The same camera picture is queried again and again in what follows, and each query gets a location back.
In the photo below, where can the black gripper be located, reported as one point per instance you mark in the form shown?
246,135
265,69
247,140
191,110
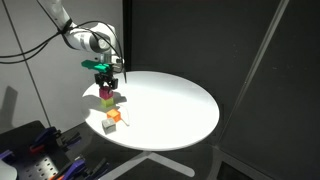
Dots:
106,78

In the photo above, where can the pink block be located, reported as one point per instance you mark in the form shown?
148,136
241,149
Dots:
105,92

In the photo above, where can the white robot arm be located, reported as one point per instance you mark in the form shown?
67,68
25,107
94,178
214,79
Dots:
100,39

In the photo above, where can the lime green block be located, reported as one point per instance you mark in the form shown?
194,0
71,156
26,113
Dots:
107,102

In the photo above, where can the orange block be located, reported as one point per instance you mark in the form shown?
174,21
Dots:
114,114

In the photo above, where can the grey block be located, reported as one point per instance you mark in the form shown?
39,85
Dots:
108,125

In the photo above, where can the round white table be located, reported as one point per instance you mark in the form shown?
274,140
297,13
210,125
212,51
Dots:
159,112

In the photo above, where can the black clamp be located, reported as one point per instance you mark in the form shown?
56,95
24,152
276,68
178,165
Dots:
69,141

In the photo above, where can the purple clamp upper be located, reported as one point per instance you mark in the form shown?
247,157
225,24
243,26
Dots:
46,136

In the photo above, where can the purple clamp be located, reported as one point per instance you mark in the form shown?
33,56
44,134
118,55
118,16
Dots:
46,136
69,171

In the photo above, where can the purple clamp lower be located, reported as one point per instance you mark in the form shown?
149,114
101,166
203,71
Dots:
69,171

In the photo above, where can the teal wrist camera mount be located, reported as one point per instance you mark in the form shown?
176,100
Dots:
93,65

